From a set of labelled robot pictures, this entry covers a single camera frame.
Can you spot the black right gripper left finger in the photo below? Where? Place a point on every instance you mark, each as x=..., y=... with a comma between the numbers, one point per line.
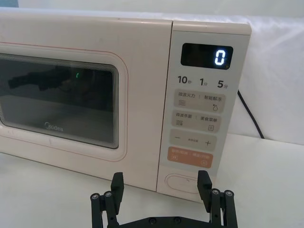
x=116, y=190

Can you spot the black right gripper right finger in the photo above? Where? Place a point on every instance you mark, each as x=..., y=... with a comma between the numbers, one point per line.
x=204, y=187

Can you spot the white table cloth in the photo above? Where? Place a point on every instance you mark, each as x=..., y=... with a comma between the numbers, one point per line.
x=47, y=194

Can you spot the cream microwave oven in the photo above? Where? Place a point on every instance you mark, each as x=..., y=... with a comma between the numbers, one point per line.
x=142, y=71

